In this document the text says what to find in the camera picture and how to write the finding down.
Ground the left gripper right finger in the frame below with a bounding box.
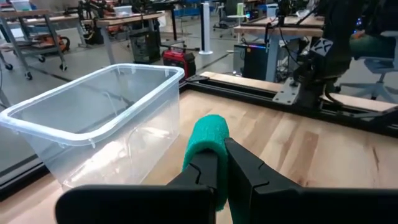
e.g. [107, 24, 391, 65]
[224, 138, 398, 224]

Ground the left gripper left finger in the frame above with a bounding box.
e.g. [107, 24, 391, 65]
[55, 151, 219, 224]

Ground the teal green bandage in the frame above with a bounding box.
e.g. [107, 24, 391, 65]
[182, 114, 231, 212]

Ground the clear plastic container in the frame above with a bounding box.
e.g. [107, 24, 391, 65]
[0, 63, 186, 189]

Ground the black computer tower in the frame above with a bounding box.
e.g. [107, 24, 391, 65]
[233, 42, 270, 81]

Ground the grey office chair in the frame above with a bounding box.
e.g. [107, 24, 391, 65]
[337, 30, 398, 104]

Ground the wooden desk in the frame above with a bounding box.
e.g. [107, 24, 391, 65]
[233, 14, 326, 83]

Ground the orange tool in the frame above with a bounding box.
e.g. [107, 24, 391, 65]
[40, 34, 71, 54]

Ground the wooden work table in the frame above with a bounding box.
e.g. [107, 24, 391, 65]
[95, 11, 165, 65]

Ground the clear storage box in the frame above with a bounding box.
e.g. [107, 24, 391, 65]
[113, 5, 134, 17]

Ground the metal cart with casters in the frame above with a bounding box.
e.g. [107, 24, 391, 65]
[0, 8, 70, 81]

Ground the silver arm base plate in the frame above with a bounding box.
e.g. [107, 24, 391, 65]
[272, 77, 302, 106]

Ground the black metal table frame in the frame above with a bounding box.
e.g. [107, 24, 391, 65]
[0, 73, 398, 202]

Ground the white floor post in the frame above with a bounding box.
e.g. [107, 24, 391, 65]
[198, 2, 214, 56]

